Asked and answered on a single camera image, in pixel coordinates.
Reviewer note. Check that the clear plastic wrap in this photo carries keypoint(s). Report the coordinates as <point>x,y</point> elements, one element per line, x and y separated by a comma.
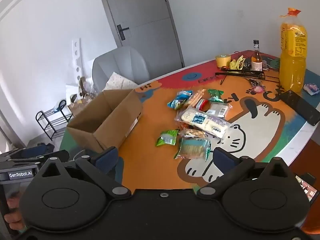
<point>90,90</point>

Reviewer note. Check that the green cracker packet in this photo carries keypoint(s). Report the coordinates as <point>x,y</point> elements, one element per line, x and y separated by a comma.
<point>192,148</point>

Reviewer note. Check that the long white bread packet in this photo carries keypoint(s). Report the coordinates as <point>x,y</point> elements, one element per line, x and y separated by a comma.
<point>200,120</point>

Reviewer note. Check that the yellow crumpled glove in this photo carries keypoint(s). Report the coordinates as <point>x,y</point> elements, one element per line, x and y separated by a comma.
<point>237,63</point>

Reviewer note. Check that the person's left hand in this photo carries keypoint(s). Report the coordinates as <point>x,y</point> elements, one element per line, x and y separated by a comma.
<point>12,220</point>

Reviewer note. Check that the grey chair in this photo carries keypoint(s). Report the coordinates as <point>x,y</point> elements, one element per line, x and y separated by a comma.
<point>125,60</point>

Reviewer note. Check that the cardboard box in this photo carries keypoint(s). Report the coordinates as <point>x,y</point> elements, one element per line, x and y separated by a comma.
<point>112,130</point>

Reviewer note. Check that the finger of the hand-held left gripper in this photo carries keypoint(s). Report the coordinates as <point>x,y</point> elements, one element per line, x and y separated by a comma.
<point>50,156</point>
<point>37,150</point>

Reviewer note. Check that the black folding stand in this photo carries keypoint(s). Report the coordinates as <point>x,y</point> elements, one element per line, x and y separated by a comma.
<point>240,74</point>

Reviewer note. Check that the grey door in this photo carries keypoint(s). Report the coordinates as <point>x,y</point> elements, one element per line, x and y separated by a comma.
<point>142,17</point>

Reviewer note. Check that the black phone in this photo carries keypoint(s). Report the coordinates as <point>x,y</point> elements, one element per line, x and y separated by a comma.
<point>300,106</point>

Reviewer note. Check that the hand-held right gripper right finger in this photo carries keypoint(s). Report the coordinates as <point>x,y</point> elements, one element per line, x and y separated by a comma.
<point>225,161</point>

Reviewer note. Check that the clear snack packet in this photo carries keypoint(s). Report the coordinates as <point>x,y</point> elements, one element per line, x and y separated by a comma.
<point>218,110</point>

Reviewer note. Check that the white perforated board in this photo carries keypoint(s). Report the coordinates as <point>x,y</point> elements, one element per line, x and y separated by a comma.
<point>76,60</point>

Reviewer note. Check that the colourful printed table mat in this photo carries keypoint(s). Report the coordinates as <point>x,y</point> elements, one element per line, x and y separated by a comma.
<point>155,120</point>

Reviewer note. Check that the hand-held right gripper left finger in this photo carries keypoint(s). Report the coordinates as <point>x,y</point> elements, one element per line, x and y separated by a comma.
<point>106,158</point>

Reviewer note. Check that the brown shipping carton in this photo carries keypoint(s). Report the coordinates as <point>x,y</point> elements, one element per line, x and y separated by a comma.
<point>76,107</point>

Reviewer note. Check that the brown cookie packet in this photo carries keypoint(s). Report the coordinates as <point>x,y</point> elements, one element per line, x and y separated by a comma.
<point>193,133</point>

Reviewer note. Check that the large orange juice bottle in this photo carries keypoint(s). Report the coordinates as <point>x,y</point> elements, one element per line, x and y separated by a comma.
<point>292,62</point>

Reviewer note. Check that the black shoe rack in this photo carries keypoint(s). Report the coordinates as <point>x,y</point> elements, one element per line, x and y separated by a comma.
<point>50,120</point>

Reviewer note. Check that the red snack packet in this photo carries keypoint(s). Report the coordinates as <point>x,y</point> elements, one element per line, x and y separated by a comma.
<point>203,103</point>

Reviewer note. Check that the small tissue packet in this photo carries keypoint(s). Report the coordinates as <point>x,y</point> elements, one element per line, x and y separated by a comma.
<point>311,88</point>

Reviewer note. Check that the small green snack packet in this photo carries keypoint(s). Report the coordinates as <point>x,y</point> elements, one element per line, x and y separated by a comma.
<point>215,95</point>

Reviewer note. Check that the orange sausage stick packet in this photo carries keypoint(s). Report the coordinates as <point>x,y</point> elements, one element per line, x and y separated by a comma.
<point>196,97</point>

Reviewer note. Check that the blue snack packet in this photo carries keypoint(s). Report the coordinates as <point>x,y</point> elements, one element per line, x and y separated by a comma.
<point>176,104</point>
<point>184,95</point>

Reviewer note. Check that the yellow tape roll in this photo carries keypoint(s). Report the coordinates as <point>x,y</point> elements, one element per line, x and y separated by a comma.
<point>223,61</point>

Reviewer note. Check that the small glass bottle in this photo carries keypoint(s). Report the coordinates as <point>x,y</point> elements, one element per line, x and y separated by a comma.
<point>256,60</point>

